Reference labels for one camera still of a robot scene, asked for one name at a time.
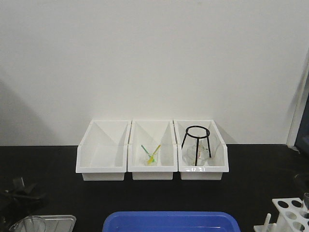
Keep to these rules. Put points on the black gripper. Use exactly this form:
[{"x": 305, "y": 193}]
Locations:
[{"x": 18, "y": 203}]

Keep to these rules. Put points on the clear glass test tube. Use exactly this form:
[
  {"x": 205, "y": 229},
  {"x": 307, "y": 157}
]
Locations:
[{"x": 18, "y": 184}]

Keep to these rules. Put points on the white test tube rack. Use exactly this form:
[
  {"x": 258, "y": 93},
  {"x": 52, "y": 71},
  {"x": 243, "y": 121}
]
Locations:
[{"x": 292, "y": 217}]

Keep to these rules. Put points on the test tube in rack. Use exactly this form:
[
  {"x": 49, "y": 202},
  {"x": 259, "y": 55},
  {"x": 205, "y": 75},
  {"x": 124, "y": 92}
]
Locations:
[{"x": 305, "y": 202}]

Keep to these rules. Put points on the grey blue pegboard drying rack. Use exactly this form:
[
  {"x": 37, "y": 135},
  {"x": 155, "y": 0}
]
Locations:
[{"x": 302, "y": 139}]

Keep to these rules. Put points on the clear glass beaker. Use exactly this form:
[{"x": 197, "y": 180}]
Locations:
[{"x": 29, "y": 224}]

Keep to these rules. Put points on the left white storage bin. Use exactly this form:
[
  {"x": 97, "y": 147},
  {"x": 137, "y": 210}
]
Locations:
[{"x": 102, "y": 152}]

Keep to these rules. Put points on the white storage bin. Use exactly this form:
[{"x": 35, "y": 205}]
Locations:
[
  {"x": 102, "y": 152},
  {"x": 150, "y": 134},
  {"x": 218, "y": 163}
]

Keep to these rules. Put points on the blue plastic tray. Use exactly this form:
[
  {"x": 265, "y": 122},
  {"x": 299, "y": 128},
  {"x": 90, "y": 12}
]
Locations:
[{"x": 170, "y": 221}]

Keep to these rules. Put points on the green plastic spatula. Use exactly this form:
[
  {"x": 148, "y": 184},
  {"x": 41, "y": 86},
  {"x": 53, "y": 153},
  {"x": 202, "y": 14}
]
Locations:
[{"x": 145, "y": 149}]

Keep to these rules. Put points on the yellow plastic spatula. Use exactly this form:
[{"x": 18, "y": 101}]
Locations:
[{"x": 155, "y": 151}]

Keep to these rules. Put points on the middle white storage bin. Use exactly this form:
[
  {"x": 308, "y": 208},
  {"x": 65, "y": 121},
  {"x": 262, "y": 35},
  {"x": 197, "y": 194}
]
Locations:
[{"x": 150, "y": 134}]

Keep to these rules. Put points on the clear glass flask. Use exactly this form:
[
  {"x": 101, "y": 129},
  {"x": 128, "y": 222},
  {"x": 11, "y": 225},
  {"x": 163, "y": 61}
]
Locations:
[{"x": 197, "y": 156}]

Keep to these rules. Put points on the right white storage bin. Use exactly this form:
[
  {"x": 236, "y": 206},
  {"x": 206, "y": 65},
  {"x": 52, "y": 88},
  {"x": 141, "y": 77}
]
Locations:
[{"x": 218, "y": 163}]

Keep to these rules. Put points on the black wire tripod stand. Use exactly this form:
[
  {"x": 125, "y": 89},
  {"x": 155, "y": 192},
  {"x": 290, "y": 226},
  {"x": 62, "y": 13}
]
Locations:
[{"x": 195, "y": 135}]

